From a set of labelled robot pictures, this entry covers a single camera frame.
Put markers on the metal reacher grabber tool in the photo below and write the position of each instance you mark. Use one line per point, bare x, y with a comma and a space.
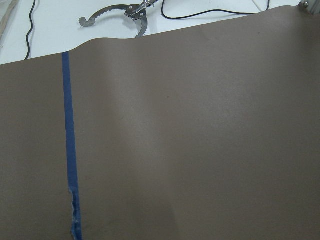
132, 11

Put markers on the brown paper table cover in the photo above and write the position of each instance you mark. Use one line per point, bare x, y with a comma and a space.
206, 133

